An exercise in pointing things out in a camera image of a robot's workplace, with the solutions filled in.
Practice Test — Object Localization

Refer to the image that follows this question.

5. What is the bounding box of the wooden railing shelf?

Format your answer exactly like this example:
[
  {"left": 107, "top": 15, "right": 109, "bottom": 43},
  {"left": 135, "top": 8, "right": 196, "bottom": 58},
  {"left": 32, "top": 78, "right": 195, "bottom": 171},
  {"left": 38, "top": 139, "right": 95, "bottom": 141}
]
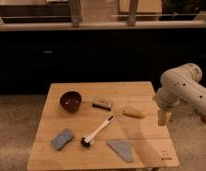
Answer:
[{"left": 0, "top": 0, "right": 206, "bottom": 31}]

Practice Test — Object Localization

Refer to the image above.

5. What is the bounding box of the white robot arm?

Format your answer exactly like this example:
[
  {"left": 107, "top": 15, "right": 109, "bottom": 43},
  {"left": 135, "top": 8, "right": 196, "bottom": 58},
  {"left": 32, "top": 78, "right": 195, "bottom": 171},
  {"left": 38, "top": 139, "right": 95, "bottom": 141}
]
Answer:
[{"left": 155, "top": 63, "right": 206, "bottom": 126}]

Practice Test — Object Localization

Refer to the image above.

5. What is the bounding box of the tan sponge with dark base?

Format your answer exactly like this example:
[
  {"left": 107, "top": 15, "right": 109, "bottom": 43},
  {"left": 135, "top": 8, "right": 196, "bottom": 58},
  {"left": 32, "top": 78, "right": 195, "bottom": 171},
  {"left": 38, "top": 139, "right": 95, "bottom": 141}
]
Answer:
[{"left": 92, "top": 98, "right": 113, "bottom": 111}]

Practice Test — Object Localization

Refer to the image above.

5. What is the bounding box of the yellow banana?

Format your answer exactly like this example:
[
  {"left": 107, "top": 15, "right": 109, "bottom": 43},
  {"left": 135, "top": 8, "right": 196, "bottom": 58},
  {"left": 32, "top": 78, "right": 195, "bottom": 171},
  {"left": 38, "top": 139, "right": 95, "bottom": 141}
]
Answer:
[{"left": 123, "top": 106, "right": 146, "bottom": 118}]

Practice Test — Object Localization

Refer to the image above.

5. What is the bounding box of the grey triangular cloth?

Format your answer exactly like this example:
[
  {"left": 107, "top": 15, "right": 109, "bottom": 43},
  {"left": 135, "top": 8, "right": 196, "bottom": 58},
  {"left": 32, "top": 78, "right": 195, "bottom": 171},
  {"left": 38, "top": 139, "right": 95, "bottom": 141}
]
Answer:
[{"left": 107, "top": 140, "right": 133, "bottom": 162}]

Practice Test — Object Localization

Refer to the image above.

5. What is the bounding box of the white dish brush black head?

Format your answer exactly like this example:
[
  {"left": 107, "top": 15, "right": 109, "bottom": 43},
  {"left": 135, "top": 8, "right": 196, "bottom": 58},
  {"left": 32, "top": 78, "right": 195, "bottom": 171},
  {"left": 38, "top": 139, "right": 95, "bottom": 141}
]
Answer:
[{"left": 81, "top": 116, "right": 114, "bottom": 147}]

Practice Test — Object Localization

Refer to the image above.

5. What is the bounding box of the dark brown bowl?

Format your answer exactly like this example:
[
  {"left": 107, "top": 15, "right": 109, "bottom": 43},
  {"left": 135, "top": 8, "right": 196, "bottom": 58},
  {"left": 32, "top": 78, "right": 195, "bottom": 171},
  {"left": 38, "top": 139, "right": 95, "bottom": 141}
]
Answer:
[{"left": 60, "top": 91, "right": 82, "bottom": 113}]

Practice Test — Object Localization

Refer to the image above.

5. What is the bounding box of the grey rectangular cloth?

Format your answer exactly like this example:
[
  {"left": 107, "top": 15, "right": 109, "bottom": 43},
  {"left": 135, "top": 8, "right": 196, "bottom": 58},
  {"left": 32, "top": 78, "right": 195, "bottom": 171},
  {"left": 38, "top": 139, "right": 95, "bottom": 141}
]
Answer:
[{"left": 51, "top": 128, "right": 74, "bottom": 151}]

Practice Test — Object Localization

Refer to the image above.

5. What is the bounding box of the wooden folding table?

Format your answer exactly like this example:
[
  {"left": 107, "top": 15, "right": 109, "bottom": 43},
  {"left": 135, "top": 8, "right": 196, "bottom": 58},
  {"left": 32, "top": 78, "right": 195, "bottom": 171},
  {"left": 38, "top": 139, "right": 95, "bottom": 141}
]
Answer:
[{"left": 27, "top": 82, "right": 179, "bottom": 171}]

